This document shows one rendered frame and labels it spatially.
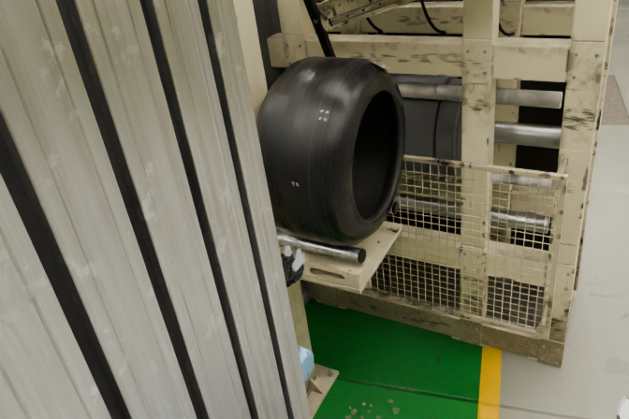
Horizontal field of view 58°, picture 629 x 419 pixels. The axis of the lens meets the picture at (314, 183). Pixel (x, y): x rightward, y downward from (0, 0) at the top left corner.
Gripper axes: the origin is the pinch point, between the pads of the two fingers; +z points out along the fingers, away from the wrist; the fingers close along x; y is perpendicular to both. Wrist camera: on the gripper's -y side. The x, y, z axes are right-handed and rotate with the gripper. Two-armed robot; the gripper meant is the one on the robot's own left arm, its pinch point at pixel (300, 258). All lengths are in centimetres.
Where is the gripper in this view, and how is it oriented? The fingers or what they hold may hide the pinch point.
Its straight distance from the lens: 157.2
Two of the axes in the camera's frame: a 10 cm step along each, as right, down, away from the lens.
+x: -8.8, -1.4, 4.6
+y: -0.6, -9.2, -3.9
